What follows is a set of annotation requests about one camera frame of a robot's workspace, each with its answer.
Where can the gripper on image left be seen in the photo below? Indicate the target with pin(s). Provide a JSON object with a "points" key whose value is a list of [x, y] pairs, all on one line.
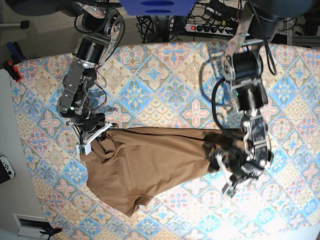
{"points": [[90, 132]]}

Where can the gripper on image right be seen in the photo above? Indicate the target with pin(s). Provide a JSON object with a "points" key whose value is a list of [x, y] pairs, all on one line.
{"points": [[238, 167]]}

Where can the brown t-shirt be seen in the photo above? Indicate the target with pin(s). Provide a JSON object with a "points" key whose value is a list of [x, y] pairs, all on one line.
{"points": [[130, 166]]}

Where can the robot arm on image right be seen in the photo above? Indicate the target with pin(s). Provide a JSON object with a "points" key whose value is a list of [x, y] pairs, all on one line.
{"points": [[242, 68]]}

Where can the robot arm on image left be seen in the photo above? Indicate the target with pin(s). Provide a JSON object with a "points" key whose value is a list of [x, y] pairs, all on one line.
{"points": [[102, 28]]}

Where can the patterned tablecloth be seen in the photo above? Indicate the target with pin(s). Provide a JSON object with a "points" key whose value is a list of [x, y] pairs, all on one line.
{"points": [[169, 85]]}

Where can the game console with white controller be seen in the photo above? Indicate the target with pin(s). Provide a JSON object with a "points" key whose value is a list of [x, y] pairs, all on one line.
{"points": [[6, 170]]}

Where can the black orange clamp bottom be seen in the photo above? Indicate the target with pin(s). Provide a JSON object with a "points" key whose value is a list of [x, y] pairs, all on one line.
{"points": [[47, 229]]}

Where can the red and black clamp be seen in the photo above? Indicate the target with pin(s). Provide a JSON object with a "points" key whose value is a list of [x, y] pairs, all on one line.
{"points": [[12, 70]]}

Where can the white box with dark window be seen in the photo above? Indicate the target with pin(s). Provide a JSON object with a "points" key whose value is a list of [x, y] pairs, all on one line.
{"points": [[30, 226]]}

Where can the white power strip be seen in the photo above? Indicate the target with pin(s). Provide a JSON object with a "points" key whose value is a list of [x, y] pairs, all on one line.
{"points": [[209, 29]]}

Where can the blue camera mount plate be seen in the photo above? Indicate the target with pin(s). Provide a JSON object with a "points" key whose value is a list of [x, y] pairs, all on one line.
{"points": [[157, 7]]}

